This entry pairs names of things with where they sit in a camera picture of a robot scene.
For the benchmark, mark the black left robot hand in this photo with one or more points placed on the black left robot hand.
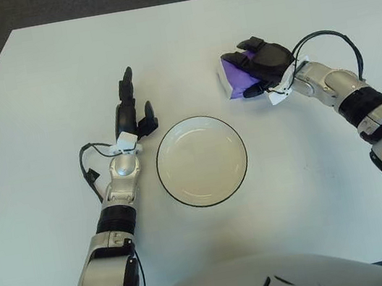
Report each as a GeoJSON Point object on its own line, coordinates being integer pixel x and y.
{"type": "Point", "coordinates": [124, 119]}

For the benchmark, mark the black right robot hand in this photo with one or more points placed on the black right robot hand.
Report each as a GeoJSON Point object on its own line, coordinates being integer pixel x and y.
{"type": "Point", "coordinates": [270, 60]}

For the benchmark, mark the purple tissue paper pack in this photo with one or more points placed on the purple tissue paper pack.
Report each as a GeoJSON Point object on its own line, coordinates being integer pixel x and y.
{"type": "Point", "coordinates": [235, 80]}

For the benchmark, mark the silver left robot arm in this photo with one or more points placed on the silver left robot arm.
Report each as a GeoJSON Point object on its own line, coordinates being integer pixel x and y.
{"type": "Point", "coordinates": [118, 192]}

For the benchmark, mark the white plate with black rim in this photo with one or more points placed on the white plate with black rim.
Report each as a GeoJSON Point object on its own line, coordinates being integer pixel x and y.
{"type": "Point", "coordinates": [201, 159]}

